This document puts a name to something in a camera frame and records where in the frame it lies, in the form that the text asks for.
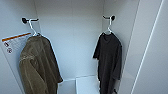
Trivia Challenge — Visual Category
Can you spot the black t-shirt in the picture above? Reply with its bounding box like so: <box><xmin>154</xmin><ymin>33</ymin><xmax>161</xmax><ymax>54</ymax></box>
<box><xmin>92</xmin><ymin>31</ymin><xmax>124</xmax><ymax>94</ymax></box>

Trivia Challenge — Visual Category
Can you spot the white clothes hanger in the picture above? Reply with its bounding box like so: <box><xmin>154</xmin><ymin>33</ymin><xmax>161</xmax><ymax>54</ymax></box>
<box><xmin>97</xmin><ymin>16</ymin><xmax>115</xmax><ymax>36</ymax></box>
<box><xmin>24</xmin><ymin>18</ymin><xmax>43</xmax><ymax>38</ymax></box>

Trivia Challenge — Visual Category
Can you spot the white wardrobe door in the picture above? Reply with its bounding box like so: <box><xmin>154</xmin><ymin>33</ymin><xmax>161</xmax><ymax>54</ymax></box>
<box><xmin>130</xmin><ymin>0</ymin><xmax>168</xmax><ymax>94</ymax></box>

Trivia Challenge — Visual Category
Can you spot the white wardrobe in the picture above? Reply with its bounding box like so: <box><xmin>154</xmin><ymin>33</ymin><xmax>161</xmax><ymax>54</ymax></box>
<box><xmin>0</xmin><ymin>0</ymin><xmax>143</xmax><ymax>94</ymax></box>

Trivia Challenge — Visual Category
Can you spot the white inner shelf box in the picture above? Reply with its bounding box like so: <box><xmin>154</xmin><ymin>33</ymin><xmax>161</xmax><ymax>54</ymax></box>
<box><xmin>74</xmin><ymin>74</ymin><xmax>101</xmax><ymax>94</ymax></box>

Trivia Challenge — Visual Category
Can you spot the olive green jacket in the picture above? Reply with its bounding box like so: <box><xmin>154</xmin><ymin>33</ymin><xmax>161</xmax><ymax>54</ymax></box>
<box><xmin>18</xmin><ymin>33</ymin><xmax>65</xmax><ymax>94</ymax></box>

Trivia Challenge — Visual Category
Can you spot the orange and white warning label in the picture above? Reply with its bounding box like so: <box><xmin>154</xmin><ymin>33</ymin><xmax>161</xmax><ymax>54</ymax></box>
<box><xmin>1</xmin><ymin>31</ymin><xmax>33</xmax><ymax>55</ymax></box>

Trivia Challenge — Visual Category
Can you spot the small black wall peg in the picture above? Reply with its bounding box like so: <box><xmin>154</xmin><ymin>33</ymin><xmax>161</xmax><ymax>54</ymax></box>
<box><xmin>112</xmin><ymin>87</ymin><xmax>119</xmax><ymax>94</ymax></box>

